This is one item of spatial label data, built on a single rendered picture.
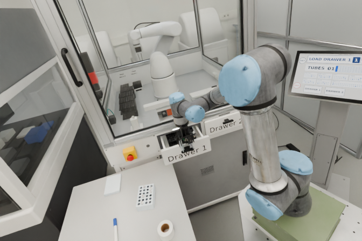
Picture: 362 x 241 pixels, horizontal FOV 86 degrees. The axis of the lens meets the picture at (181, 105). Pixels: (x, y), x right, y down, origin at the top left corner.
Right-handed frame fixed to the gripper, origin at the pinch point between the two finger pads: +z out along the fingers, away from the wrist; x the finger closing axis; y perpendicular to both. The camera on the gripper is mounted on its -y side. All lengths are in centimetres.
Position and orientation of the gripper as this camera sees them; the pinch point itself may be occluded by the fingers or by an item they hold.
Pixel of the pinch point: (186, 148)
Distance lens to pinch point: 112.7
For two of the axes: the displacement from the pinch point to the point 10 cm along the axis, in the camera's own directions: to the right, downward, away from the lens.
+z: 1.8, 8.6, 4.8
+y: 2.6, 4.3, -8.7
